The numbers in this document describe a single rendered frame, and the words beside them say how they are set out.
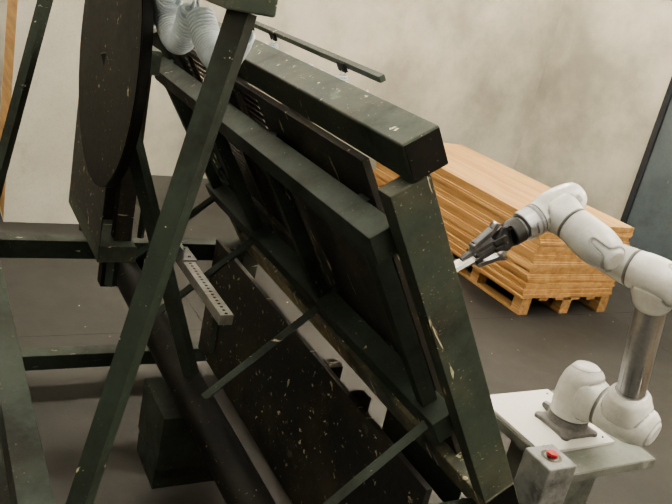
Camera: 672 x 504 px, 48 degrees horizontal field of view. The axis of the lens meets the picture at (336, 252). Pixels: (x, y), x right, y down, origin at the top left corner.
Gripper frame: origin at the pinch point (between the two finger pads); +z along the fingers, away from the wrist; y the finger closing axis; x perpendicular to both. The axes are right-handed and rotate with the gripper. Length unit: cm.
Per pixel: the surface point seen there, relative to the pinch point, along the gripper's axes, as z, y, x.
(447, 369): 20.4, 13.3, -17.6
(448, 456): 20, 69, 4
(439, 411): 22.8, 35.0, -8.7
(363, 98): 8, -51, 12
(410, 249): 20.4, -26.0, -17.6
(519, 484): 4, 85, -8
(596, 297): -245, 326, 259
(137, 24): 46, -80, 49
